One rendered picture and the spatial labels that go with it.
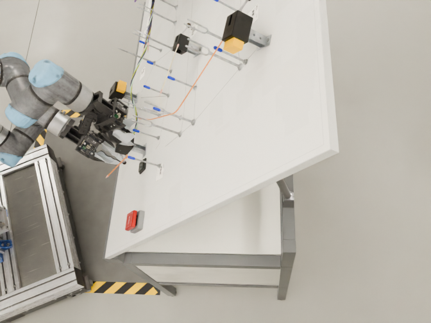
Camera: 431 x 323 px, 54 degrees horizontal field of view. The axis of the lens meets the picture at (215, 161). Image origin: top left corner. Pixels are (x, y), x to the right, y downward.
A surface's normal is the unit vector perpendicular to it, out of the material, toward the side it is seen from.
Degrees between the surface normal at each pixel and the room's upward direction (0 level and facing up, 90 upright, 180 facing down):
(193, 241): 0
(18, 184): 0
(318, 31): 51
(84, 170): 0
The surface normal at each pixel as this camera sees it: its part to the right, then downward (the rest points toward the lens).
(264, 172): -0.84, -0.27
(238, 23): 0.49, -0.03
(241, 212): -0.11, -0.43
